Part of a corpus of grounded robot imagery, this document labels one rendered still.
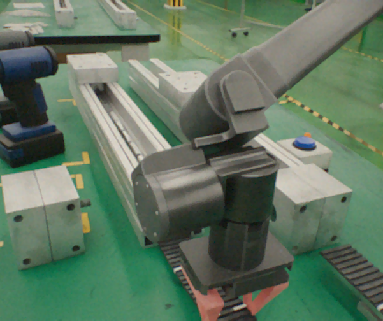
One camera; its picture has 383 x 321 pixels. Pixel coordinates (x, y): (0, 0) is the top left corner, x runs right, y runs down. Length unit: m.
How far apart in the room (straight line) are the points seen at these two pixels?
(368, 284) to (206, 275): 0.24
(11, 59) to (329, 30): 0.55
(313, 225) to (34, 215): 0.38
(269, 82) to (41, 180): 0.35
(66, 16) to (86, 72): 1.43
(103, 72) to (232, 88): 0.75
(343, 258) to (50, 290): 0.38
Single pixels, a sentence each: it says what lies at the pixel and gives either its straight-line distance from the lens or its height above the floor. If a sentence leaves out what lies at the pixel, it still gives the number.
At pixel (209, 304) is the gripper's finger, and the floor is 0.87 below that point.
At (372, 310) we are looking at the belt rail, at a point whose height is 0.79.
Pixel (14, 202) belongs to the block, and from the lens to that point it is 0.55.
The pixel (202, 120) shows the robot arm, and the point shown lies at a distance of 0.35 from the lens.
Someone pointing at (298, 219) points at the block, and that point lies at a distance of 0.57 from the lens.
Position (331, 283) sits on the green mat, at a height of 0.78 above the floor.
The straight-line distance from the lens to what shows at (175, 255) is 0.57.
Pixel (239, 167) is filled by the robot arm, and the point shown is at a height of 1.01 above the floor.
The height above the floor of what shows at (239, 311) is 0.81.
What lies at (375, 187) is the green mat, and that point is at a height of 0.78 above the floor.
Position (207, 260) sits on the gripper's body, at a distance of 0.40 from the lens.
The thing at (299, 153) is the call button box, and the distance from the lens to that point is 0.78.
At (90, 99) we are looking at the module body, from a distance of 0.94.
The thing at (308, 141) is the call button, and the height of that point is 0.85.
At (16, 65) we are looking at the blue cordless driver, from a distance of 0.80.
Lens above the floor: 1.16
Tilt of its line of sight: 27 degrees down
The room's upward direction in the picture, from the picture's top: 3 degrees clockwise
